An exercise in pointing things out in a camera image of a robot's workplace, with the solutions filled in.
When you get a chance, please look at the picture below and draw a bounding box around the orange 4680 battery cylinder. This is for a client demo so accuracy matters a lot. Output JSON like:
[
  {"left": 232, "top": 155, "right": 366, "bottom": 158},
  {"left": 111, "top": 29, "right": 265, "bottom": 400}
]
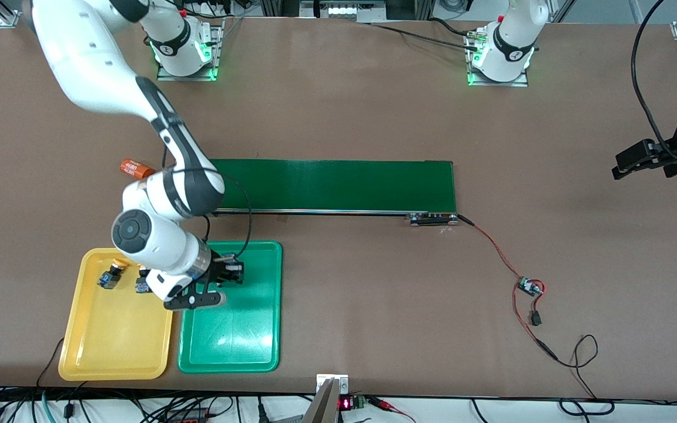
[{"left": 120, "top": 159, "right": 156, "bottom": 180}]

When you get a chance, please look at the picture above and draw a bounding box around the green plastic tray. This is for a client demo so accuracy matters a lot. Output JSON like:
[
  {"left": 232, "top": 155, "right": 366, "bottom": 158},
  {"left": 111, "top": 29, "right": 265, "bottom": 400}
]
[{"left": 178, "top": 241, "right": 283, "bottom": 374}]

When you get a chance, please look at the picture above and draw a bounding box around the yellow plastic tray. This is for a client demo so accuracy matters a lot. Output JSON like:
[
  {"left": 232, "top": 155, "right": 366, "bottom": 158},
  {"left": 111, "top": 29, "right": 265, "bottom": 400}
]
[{"left": 58, "top": 247, "right": 180, "bottom": 381}]

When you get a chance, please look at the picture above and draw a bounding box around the green conveyor belt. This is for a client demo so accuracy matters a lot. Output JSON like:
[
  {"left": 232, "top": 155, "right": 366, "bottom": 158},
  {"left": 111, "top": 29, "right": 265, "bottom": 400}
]
[{"left": 206, "top": 157, "right": 458, "bottom": 227}]

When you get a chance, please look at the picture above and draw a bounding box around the red clip test lead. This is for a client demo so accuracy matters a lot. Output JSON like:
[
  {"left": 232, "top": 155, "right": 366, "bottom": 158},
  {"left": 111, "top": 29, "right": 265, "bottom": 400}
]
[{"left": 368, "top": 397, "right": 415, "bottom": 423}]

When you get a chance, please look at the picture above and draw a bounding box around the grey labelled control box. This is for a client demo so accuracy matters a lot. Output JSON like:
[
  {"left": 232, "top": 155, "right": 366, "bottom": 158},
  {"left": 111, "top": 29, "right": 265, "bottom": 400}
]
[{"left": 299, "top": 0, "right": 374, "bottom": 23}]

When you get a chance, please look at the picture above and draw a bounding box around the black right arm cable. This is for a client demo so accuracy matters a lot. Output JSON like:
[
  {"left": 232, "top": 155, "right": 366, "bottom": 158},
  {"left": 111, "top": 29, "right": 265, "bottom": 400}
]
[{"left": 162, "top": 147, "right": 253, "bottom": 259}]

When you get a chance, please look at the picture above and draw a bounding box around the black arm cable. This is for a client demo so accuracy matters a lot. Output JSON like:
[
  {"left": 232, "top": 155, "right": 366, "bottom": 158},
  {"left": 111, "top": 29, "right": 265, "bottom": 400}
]
[
  {"left": 631, "top": 0, "right": 677, "bottom": 168},
  {"left": 162, "top": 147, "right": 253, "bottom": 259}
]

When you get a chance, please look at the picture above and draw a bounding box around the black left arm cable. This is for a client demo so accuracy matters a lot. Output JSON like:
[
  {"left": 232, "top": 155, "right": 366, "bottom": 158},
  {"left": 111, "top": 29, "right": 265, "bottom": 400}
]
[{"left": 631, "top": 0, "right": 677, "bottom": 168}]

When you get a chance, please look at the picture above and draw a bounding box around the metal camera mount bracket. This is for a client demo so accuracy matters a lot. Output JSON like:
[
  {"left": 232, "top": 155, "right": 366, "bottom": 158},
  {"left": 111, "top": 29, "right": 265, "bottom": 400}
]
[{"left": 316, "top": 374, "right": 350, "bottom": 395}]

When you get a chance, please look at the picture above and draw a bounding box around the grey aluminium camera bar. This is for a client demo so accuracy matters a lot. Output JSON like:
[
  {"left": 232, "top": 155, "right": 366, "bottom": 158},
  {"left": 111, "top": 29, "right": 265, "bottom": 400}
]
[{"left": 302, "top": 379, "right": 340, "bottom": 423}]

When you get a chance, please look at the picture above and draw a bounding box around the red black conveyor cable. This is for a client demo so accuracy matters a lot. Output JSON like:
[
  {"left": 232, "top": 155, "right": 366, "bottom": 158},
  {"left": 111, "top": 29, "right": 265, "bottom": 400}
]
[{"left": 456, "top": 213, "right": 526, "bottom": 284}]

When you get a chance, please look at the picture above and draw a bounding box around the black cable at table edge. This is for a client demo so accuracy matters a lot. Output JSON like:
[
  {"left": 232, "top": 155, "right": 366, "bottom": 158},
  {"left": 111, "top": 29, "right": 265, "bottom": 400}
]
[{"left": 36, "top": 338, "right": 66, "bottom": 388}]

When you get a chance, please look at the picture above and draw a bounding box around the thin black looped cable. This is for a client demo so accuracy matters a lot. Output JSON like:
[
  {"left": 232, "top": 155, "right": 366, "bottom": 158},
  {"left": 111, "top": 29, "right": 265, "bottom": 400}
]
[{"left": 553, "top": 334, "right": 616, "bottom": 417}]

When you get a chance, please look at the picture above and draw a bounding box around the red black power cable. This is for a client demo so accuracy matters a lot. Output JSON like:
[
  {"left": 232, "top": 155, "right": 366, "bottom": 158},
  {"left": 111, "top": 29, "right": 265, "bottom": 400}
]
[{"left": 512, "top": 287, "right": 558, "bottom": 360}]

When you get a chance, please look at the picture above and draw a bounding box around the black base power cable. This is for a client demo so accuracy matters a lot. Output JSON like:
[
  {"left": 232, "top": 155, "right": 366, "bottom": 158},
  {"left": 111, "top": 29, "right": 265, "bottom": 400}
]
[{"left": 368, "top": 18, "right": 483, "bottom": 53}]

